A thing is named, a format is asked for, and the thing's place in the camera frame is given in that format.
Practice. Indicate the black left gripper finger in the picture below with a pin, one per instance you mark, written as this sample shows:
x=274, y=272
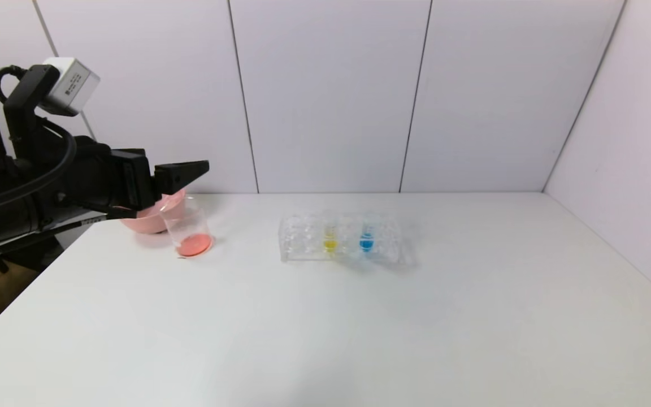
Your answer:
x=176, y=176

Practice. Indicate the test tube with yellow pigment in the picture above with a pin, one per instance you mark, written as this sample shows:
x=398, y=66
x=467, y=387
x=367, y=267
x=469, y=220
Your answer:
x=330, y=243

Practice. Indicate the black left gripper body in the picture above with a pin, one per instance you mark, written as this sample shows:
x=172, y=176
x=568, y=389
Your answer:
x=136, y=180

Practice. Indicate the pink plastic bowl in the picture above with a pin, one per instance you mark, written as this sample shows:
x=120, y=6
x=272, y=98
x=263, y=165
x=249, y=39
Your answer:
x=150, y=223

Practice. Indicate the test tube with blue pigment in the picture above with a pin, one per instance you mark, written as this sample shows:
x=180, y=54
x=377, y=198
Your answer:
x=366, y=243

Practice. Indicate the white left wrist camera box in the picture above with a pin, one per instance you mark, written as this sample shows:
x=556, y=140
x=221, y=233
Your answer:
x=74, y=85

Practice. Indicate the clear glass beaker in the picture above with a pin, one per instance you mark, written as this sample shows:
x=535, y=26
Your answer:
x=192, y=244

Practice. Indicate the clear acrylic test tube rack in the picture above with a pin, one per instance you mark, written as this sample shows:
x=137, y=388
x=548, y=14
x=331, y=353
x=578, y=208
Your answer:
x=354, y=255

